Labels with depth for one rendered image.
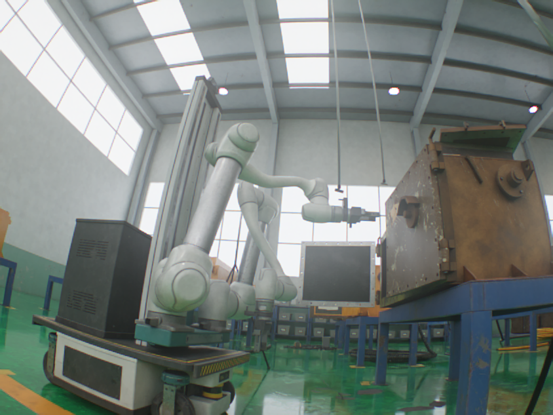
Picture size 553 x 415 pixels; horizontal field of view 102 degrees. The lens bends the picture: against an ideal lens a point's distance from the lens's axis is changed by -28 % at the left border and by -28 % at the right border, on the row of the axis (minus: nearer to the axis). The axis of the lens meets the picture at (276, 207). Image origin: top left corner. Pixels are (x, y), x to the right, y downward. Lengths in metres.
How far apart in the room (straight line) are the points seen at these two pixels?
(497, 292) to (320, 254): 1.85
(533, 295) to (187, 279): 1.14
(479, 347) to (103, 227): 1.54
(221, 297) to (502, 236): 1.35
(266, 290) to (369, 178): 11.07
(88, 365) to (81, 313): 0.26
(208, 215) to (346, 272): 1.74
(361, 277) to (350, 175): 9.86
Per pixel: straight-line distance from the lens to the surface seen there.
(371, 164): 12.65
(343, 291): 2.59
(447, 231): 1.21
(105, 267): 1.42
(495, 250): 1.39
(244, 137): 1.17
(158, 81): 13.38
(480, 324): 1.06
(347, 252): 2.65
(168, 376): 1.20
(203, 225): 1.06
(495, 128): 1.58
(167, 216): 1.43
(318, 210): 1.55
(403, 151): 13.30
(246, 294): 1.73
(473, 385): 1.07
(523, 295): 1.16
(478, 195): 1.43
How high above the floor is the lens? 0.50
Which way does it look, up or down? 21 degrees up
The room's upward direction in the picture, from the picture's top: 5 degrees clockwise
